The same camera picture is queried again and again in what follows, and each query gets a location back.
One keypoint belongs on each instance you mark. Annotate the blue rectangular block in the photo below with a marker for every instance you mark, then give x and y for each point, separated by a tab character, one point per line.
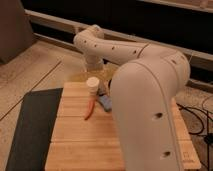
105	102

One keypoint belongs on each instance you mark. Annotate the bamboo wooden board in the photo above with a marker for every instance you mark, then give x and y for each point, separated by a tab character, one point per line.
92	145

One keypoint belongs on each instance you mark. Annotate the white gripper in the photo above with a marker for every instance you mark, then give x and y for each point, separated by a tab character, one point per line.
93	62

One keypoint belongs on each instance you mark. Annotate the dark grey floor mat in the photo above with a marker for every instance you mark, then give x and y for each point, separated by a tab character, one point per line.
33	131

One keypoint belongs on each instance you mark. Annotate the orange carrot toy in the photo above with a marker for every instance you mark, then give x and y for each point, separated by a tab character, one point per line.
90	109

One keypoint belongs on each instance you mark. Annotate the white window frame rail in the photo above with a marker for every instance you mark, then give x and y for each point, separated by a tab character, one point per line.
197	59

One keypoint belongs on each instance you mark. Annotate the grey cabinet corner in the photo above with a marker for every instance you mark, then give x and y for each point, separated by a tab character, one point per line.
16	34

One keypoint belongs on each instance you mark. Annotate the white paper cup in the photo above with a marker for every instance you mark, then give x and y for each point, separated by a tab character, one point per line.
93	85

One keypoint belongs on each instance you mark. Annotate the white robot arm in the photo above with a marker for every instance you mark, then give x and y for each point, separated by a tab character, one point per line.
141	90

